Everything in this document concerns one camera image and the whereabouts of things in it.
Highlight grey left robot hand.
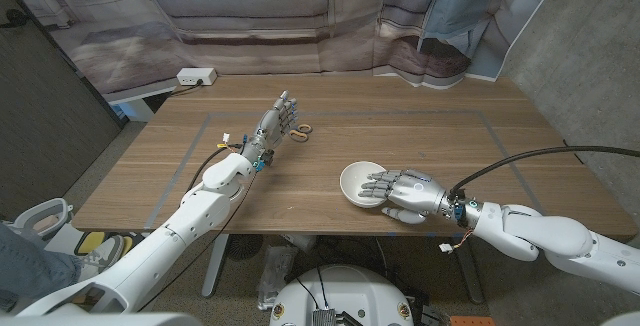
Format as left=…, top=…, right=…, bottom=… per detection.
left=241, top=90, right=299, bottom=164

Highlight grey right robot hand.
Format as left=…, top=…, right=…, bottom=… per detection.
left=357, top=168, right=454, bottom=226

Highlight white ceramic bowl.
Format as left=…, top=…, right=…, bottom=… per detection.
left=339, top=160, right=389, bottom=210

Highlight white right wrist connector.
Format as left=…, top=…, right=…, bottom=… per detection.
left=438, top=228, right=474, bottom=255

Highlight white power strip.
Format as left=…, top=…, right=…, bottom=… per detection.
left=176, top=67, right=219, bottom=87

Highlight grey table leg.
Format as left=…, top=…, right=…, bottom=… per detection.
left=449, top=235, right=485, bottom=305

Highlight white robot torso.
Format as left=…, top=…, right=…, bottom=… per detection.
left=268, top=264, right=415, bottom=326

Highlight printed living room backdrop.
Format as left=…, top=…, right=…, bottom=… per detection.
left=0, top=0, right=566, bottom=105

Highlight black round fan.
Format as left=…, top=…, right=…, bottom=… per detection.
left=224, top=234, right=265, bottom=262

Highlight white side table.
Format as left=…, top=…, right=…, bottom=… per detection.
left=107, top=84, right=179, bottom=123

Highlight orange box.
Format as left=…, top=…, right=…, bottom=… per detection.
left=449, top=315, right=496, bottom=326

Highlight clear plastic bag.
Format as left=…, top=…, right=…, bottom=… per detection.
left=257, top=243, right=301, bottom=312

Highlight white table leg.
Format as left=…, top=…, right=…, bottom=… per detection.
left=201, top=233, right=231, bottom=300

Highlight white grey sneaker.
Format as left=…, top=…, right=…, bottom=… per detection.
left=79, top=234, right=126, bottom=281

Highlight person leg in blue jeans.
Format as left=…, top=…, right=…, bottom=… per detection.
left=0, top=223, right=84, bottom=312

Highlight grey yellow handled scissors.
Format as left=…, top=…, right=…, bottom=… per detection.
left=288, top=123, right=314, bottom=143

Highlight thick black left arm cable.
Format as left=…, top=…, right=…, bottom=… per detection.
left=187, top=143, right=244, bottom=192

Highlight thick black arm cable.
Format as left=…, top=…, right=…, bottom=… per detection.
left=449, top=144, right=640, bottom=198
left=187, top=143, right=244, bottom=192

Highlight black power cord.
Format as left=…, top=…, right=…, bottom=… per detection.
left=167, top=79, right=205, bottom=98

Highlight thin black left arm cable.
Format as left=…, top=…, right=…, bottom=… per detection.
left=135, top=170, right=259, bottom=312

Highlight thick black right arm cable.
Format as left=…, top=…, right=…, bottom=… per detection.
left=449, top=144, right=640, bottom=198

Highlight white grey handled device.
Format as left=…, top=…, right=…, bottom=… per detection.
left=12, top=197, right=109, bottom=257

